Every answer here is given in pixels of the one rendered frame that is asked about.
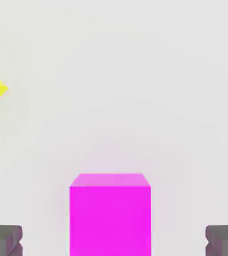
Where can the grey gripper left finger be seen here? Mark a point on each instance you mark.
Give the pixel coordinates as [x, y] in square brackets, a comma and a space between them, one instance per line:
[2, 240]

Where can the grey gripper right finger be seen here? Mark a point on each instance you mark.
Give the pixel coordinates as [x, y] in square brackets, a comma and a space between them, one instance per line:
[226, 240]

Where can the small magenta cube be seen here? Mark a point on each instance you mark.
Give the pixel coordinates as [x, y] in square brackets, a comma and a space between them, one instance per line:
[110, 220]

